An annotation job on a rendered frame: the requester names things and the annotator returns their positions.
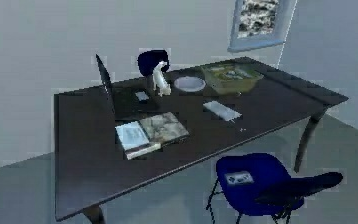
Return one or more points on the black laptop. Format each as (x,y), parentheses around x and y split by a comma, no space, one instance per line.
(127,100)

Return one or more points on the grey patterned book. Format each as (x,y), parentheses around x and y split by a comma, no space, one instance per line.
(163,128)

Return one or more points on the white bowl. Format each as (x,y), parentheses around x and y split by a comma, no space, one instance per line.
(189,83)

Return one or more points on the white flat remote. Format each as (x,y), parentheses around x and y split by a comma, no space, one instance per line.
(222,110)

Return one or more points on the pale blue book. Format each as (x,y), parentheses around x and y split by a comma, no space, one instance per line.
(133,138)

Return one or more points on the blue chair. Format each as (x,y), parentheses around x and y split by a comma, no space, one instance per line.
(263,186)
(148,61)

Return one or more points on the white game controller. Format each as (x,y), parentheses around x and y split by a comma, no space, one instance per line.
(239,178)

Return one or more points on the dark brown table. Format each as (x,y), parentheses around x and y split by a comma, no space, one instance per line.
(87,160)

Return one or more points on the framed wall picture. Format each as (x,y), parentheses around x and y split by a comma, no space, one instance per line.
(258,23)

